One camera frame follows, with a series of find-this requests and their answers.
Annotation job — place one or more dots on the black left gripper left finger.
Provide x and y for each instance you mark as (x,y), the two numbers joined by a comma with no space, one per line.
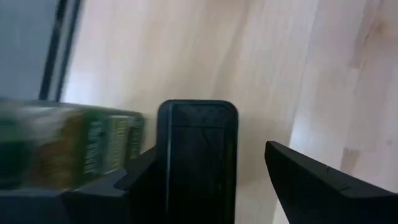
(136,193)

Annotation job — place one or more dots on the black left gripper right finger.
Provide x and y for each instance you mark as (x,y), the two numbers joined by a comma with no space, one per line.
(317,196)

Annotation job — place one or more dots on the green-lidded spice jar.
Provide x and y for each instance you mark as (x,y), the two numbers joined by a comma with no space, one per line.
(62,149)

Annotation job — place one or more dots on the black aluminium table frame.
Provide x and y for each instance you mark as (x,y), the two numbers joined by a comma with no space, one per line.
(52,53)

